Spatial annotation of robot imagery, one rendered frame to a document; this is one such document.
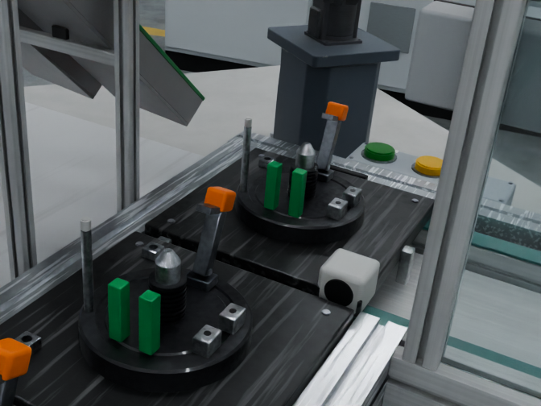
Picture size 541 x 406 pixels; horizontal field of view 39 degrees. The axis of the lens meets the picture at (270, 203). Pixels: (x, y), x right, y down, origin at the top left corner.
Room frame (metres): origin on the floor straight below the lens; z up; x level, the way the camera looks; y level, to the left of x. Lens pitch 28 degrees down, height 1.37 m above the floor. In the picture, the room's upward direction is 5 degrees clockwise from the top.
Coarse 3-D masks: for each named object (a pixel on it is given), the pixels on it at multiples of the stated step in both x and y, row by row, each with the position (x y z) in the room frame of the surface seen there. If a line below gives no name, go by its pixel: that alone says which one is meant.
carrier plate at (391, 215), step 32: (256, 160) 0.85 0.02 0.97; (288, 160) 0.85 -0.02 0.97; (192, 192) 0.75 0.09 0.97; (384, 192) 0.79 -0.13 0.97; (160, 224) 0.67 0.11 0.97; (192, 224) 0.68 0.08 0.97; (224, 224) 0.68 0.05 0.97; (384, 224) 0.72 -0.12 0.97; (416, 224) 0.72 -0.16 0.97; (224, 256) 0.63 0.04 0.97; (256, 256) 0.63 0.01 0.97; (288, 256) 0.63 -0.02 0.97; (320, 256) 0.64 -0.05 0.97; (384, 256) 0.65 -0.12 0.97
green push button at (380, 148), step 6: (372, 144) 0.92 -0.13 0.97; (378, 144) 0.93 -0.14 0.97; (384, 144) 0.93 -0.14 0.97; (366, 150) 0.91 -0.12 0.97; (372, 150) 0.91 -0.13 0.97; (378, 150) 0.91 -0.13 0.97; (384, 150) 0.91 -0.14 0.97; (390, 150) 0.91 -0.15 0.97; (366, 156) 0.91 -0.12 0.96; (372, 156) 0.90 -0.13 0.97; (378, 156) 0.90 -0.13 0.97; (384, 156) 0.90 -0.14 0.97; (390, 156) 0.90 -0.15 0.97
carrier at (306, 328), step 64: (128, 256) 0.61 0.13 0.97; (192, 256) 0.62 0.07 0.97; (64, 320) 0.50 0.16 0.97; (128, 320) 0.46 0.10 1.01; (192, 320) 0.49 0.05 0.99; (256, 320) 0.53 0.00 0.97; (320, 320) 0.53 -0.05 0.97; (64, 384) 0.43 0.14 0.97; (128, 384) 0.43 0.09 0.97; (192, 384) 0.43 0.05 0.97; (256, 384) 0.45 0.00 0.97
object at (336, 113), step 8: (328, 104) 0.79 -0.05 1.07; (336, 104) 0.79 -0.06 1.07; (328, 112) 0.79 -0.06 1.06; (336, 112) 0.79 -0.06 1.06; (344, 112) 0.79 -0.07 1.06; (328, 120) 0.79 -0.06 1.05; (336, 120) 0.78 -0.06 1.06; (344, 120) 0.79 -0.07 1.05; (328, 128) 0.79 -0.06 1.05; (336, 128) 0.78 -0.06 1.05; (328, 136) 0.78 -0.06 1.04; (336, 136) 0.78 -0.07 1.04; (320, 144) 0.78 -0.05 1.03; (328, 144) 0.78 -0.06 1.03; (320, 152) 0.78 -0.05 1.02; (328, 152) 0.77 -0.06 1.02; (320, 160) 0.77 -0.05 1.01; (328, 160) 0.77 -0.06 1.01; (320, 168) 0.77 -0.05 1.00; (328, 168) 0.77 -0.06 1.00
